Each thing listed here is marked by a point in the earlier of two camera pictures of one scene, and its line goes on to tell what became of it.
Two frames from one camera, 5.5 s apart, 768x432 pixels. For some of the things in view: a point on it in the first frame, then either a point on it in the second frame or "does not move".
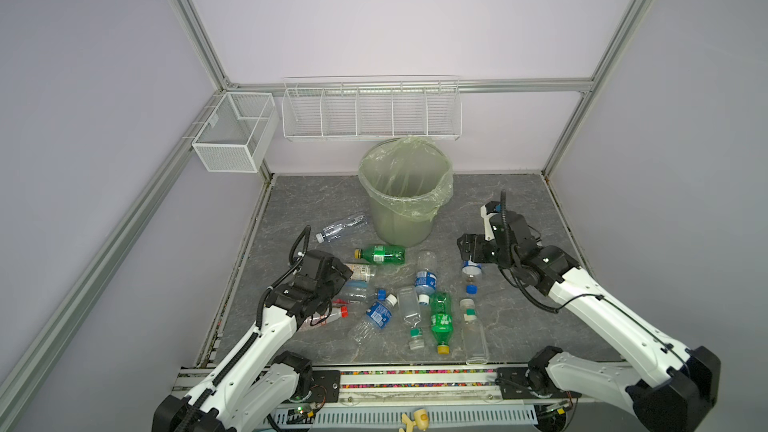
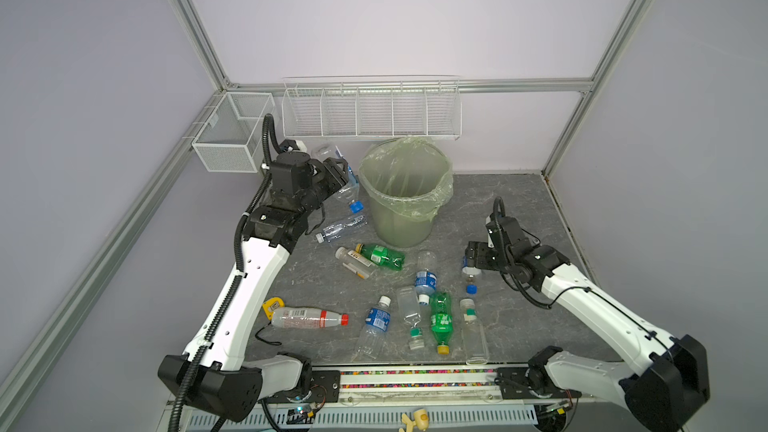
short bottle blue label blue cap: (471, 269) does not move
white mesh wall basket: (235, 138) does not move
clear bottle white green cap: (476, 348) does not move
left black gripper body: (326, 291) → (326, 182)
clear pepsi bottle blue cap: (359, 291) → (348, 197)
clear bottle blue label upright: (426, 277) does not move
